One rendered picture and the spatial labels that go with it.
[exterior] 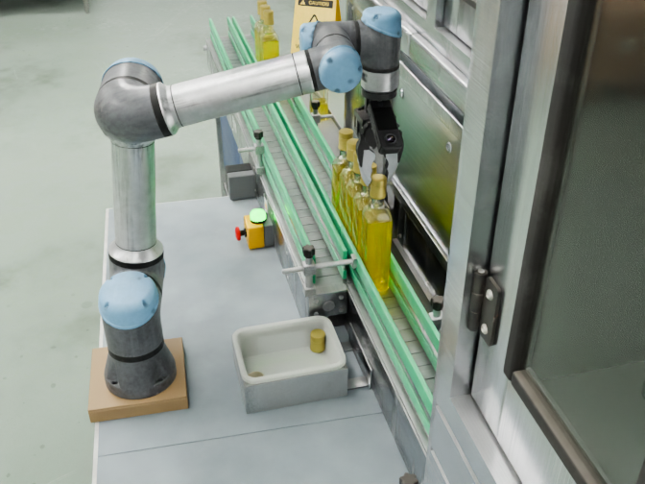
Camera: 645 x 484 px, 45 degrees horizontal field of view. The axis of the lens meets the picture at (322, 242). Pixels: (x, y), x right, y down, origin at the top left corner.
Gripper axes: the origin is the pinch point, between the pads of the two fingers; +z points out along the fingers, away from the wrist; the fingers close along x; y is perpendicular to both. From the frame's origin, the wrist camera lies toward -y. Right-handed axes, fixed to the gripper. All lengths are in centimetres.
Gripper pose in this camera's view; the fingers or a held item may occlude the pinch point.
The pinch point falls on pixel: (378, 181)
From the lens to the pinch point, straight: 163.1
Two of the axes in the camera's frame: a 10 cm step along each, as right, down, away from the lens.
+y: -2.5, -5.4, 8.0
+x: -9.7, 1.4, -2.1
